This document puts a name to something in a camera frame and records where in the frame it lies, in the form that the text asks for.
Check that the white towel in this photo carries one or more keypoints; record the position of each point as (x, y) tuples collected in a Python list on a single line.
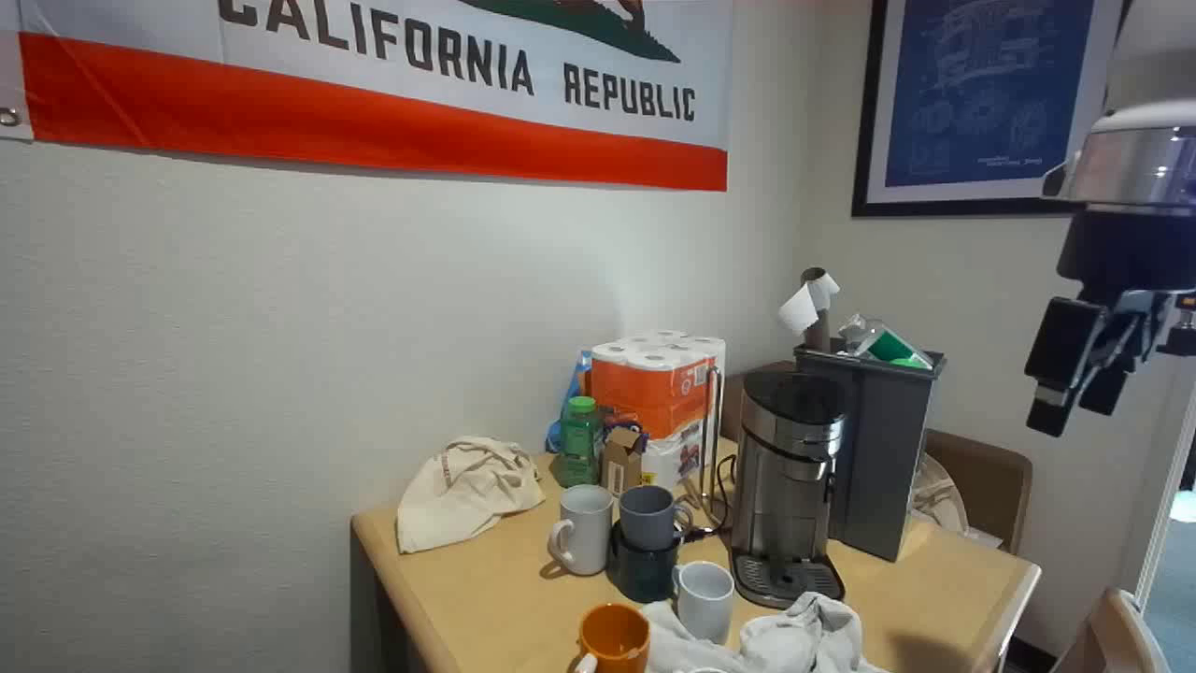
[(798, 639)]

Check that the paper towel multipack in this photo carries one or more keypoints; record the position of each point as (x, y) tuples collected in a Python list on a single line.
[(657, 396)]

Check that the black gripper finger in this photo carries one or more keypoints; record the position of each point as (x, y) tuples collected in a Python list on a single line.
[(1061, 370), (1117, 358)]

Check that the light gray mug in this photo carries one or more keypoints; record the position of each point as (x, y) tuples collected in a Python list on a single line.
[(707, 604)]

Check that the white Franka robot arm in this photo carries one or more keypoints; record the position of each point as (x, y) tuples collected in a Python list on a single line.
[(1134, 156)]

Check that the beige cloth bag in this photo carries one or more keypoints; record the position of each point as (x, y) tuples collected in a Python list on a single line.
[(468, 492)]

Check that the dark teal mug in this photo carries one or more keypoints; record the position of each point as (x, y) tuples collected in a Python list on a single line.
[(640, 578)]

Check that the California Republic flag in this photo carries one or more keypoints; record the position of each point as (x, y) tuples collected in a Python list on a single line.
[(376, 124)]

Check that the green plastic item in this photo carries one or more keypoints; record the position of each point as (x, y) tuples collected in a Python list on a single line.
[(891, 348)]

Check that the nearly empty paper towel roll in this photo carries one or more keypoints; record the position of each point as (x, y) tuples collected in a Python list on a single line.
[(817, 301)]

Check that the black and steel coffee maker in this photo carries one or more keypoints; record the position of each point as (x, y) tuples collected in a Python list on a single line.
[(788, 499)]

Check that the white mug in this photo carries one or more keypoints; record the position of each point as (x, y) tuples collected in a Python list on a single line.
[(585, 538)]

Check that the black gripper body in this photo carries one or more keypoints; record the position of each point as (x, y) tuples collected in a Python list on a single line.
[(1126, 249)]

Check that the framed blue poster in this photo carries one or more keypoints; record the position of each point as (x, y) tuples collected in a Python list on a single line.
[(984, 99)]

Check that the gray plastic bin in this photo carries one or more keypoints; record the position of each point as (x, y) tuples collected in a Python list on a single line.
[(885, 461)]

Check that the green plastic bottle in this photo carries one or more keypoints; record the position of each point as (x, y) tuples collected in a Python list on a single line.
[(578, 443)]

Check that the patterned seat cushion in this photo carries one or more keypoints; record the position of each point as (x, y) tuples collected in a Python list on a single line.
[(939, 499)]

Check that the light wooden chair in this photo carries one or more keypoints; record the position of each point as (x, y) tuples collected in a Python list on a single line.
[(1117, 639)]

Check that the blue-gray mug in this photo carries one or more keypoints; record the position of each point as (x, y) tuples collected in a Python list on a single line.
[(650, 517)]

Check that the orange mug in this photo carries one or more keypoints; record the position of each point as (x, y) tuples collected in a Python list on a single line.
[(620, 640)]

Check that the small brown carton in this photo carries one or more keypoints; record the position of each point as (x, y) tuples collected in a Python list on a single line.
[(620, 461)]

